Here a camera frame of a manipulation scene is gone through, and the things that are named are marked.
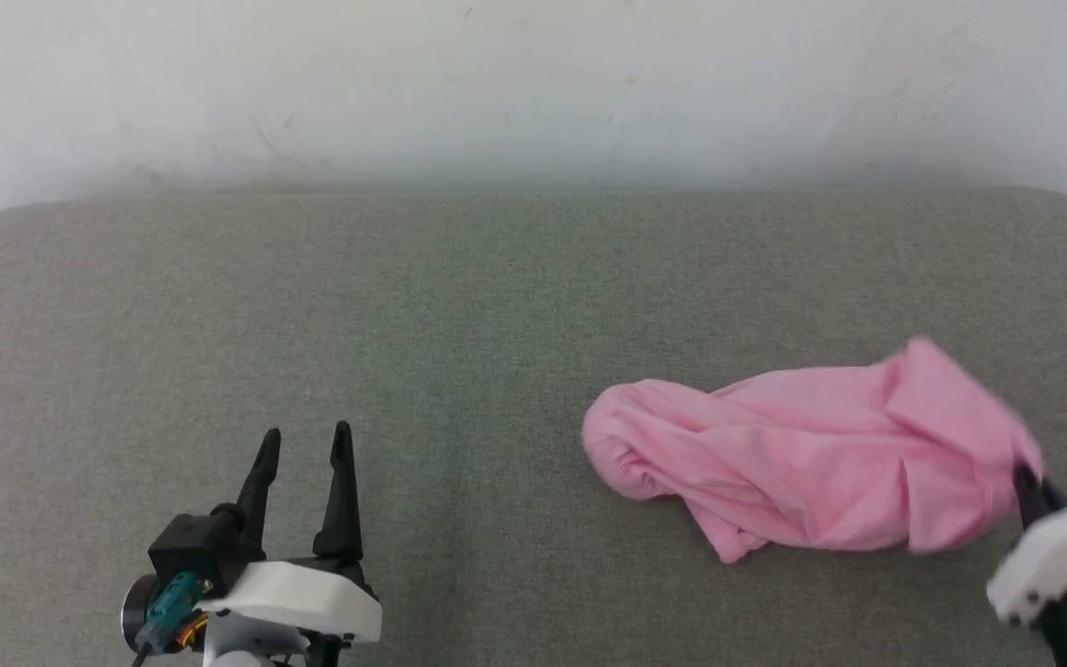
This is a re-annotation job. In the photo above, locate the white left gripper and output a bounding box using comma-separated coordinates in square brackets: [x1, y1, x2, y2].
[198, 421, 383, 667]

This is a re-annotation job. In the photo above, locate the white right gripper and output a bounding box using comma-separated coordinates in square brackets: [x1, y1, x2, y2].
[986, 463, 1067, 627]

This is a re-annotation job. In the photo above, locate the grey-green fabric sofa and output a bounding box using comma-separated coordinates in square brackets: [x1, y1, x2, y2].
[0, 185, 1067, 667]

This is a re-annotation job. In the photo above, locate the teal-plug black left camera cable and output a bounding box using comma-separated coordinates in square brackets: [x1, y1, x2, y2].
[131, 572, 204, 667]

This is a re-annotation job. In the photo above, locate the pink garment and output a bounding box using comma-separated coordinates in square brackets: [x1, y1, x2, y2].
[582, 336, 1046, 564]

